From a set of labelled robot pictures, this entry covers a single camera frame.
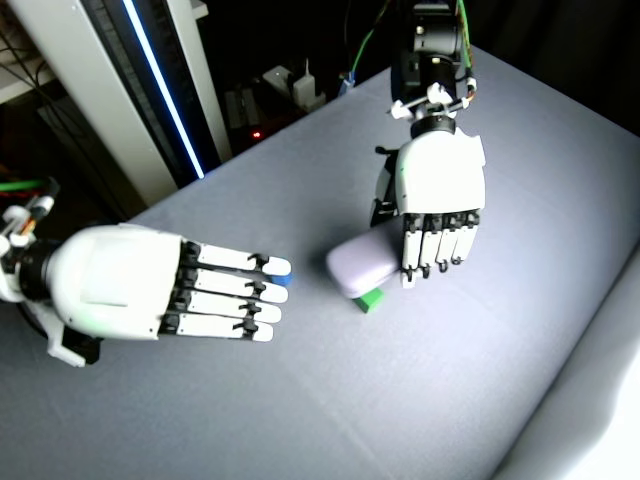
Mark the white power adapter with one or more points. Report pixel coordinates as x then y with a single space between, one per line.
277 80

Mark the white plastic bottle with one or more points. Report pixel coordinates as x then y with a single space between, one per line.
306 90

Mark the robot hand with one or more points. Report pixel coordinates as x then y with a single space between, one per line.
440 172
115 280

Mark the lilac glasses case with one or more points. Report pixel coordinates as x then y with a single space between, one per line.
360 262

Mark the white column with blue light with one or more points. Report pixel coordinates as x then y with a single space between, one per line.
75 75

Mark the grey power strip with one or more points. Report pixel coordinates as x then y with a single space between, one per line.
241 107

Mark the grey table cloth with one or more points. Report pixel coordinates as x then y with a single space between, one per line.
300 400

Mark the green block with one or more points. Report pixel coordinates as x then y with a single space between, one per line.
371 301

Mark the blue block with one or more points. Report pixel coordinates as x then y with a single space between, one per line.
283 279

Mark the white shelf board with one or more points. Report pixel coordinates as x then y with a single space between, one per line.
20 82

